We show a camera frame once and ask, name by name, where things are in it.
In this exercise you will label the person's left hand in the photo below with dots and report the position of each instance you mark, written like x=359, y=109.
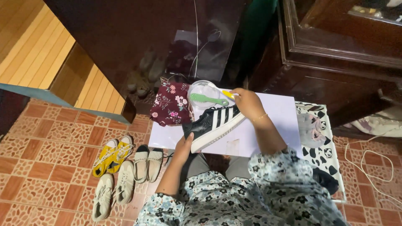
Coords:
x=182, y=150

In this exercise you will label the person's right hand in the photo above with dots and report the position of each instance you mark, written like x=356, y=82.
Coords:
x=249, y=103

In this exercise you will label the person's right fingers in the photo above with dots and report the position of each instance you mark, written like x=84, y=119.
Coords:
x=238, y=93

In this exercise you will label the yellow toothbrush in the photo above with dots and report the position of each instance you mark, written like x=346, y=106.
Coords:
x=227, y=94

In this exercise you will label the black sneaker with white stripes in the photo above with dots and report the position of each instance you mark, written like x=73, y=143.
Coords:
x=213, y=125

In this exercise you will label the green plastic brush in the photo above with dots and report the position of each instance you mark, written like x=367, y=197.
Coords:
x=207, y=99

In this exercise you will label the clear plastic bowl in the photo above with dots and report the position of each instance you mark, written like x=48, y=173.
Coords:
x=201, y=87

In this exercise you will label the white low table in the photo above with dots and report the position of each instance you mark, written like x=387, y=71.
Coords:
x=276, y=125

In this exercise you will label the green cloth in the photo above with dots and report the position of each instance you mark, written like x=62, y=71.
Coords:
x=260, y=28

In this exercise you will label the maroon floral cloth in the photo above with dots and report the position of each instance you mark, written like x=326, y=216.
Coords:
x=169, y=103

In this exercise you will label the grey plush slipper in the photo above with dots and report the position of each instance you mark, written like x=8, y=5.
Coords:
x=309, y=130

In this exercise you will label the grey trousers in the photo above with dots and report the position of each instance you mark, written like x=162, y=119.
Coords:
x=194, y=163

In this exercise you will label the dark wooden cabinet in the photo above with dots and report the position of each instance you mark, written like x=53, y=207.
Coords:
x=333, y=62

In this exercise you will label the blue floral shirt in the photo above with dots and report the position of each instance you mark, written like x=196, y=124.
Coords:
x=245, y=197

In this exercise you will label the cow print cloth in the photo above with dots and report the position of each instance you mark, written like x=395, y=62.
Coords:
x=323, y=157

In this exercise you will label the beige flat shoe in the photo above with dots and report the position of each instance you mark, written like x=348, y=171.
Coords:
x=141, y=163
x=155, y=164

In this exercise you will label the glossy dark wardrobe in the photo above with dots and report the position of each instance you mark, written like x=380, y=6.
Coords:
x=132, y=37

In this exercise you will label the black shoe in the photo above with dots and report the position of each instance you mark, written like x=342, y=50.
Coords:
x=326, y=181

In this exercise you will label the yellow canvas sneaker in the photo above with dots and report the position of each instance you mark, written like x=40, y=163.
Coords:
x=103, y=161
x=121, y=155

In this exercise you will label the cream sneaker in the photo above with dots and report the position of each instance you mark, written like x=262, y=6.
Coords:
x=125, y=182
x=102, y=196

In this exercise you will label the pale floral fabric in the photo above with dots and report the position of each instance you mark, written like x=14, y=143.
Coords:
x=380, y=124

